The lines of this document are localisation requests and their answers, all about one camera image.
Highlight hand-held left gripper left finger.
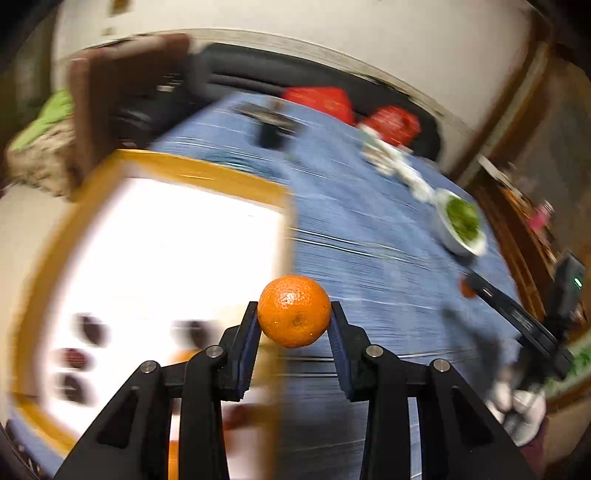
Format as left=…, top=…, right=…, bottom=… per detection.
left=54, top=301, right=262, bottom=480

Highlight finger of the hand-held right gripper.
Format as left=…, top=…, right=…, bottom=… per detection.
left=465, top=272, right=492, bottom=301
left=442, top=308, right=506, bottom=363

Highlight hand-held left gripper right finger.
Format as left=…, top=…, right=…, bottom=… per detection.
left=329, top=301, right=539, bottom=480

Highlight wooden framed white tray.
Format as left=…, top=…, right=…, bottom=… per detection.
left=9, top=150, right=296, bottom=480

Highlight person's right forearm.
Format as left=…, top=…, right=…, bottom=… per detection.
left=519, top=415, right=561, bottom=480

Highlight person's right hand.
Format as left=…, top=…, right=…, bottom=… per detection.
left=489, top=382, right=549, bottom=447

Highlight white bowl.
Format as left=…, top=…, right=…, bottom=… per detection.
left=434, top=188, right=488, bottom=257

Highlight green vegetables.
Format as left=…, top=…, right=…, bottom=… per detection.
left=445, top=198, right=481, bottom=241

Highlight pink item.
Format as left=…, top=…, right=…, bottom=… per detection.
left=529, top=205, right=552, bottom=234

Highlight white plastic wrappers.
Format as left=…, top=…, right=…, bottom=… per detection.
left=362, top=129, right=435, bottom=201

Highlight wooden cabinet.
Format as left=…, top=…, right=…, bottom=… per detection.
left=457, top=46, right=591, bottom=407

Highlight red plastic bag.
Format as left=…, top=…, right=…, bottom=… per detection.
left=281, top=87, right=356, bottom=124
left=362, top=106, right=422, bottom=147

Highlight black device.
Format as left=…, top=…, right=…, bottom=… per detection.
left=238, top=104, right=301, bottom=148

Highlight black upholstered bench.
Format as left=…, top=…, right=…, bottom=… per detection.
left=194, top=46, right=444, bottom=158

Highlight speckled cushion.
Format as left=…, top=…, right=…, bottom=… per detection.
left=4, top=120, right=79, bottom=199

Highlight brown wooden chair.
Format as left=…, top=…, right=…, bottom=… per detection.
left=69, top=34, right=192, bottom=185

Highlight green cloth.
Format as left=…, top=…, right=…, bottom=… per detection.
left=9, top=90, right=75, bottom=151

